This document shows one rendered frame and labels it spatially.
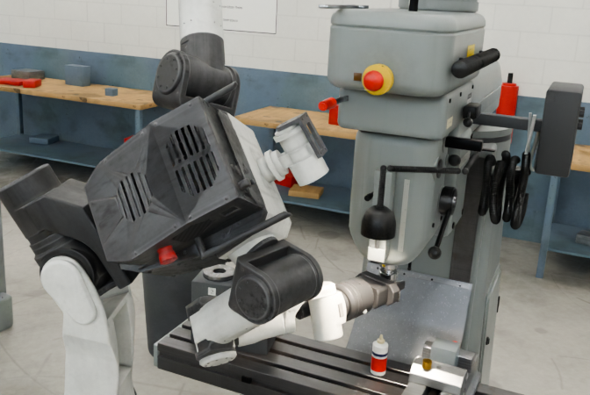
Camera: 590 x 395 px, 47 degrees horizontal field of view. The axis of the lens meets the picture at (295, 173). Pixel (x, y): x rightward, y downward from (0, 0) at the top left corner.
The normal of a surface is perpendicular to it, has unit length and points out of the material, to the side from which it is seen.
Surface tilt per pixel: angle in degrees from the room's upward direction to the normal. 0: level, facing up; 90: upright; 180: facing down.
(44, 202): 90
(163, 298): 94
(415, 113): 90
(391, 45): 90
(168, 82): 74
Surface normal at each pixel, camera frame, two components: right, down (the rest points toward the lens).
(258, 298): -0.61, 0.17
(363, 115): -0.40, 0.22
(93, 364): -0.09, 0.26
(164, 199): -0.54, -0.08
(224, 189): -0.33, -0.21
